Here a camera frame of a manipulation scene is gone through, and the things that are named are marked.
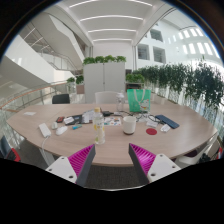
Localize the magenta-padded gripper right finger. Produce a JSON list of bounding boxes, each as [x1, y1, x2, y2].
[[128, 142, 182, 185]]

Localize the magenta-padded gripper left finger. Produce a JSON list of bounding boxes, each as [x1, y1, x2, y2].
[[45, 143, 97, 188]]

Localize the clear yellow-capped drink bottle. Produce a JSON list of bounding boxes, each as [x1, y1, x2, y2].
[[92, 107, 106, 146]]

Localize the white computer mouse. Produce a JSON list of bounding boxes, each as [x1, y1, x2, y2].
[[55, 125, 69, 136]]

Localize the flat round red coaster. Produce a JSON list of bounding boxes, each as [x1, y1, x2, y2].
[[145, 127, 158, 136]]

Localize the white plastic chair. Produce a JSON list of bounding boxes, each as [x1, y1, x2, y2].
[[174, 133, 223, 169]]

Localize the small white wrapped item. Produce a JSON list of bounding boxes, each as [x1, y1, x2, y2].
[[160, 124, 172, 133]]

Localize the white card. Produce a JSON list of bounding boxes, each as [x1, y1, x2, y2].
[[63, 116, 75, 126]]

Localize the black notebook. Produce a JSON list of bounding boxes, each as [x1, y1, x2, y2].
[[66, 114, 84, 126]]

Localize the white ceramic mug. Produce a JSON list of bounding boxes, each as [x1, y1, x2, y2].
[[121, 115, 137, 136]]

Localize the red and black chair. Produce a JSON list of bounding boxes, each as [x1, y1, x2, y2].
[[0, 134, 22, 163]]

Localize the stack of white papers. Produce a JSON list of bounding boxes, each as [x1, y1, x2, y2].
[[80, 109, 98, 125]]

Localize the colourful sticker sheet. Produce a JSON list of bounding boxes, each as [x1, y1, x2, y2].
[[103, 116, 123, 127]]

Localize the green tote bag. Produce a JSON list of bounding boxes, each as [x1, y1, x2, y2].
[[126, 88, 152, 113]]

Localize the potted green plants by railing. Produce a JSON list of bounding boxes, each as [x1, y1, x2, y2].
[[66, 75, 85, 95]]

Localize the row of green hedge plants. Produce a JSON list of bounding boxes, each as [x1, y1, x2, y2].
[[134, 59, 224, 111]]

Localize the low green planter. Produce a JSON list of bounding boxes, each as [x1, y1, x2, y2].
[[125, 72, 146, 91]]

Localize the white cabinet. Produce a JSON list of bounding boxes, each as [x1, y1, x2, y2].
[[83, 61, 127, 104]]

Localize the green plants atop cabinet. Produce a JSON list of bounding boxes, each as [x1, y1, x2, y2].
[[82, 54, 128, 66]]

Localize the ceiling strip lights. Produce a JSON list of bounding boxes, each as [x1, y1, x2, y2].
[[68, 0, 154, 43]]

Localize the white power strip cable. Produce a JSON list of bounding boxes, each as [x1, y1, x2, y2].
[[40, 135, 56, 167]]

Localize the tangle of black cables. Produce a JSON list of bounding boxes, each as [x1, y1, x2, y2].
[[124, 111, 164, 125]]

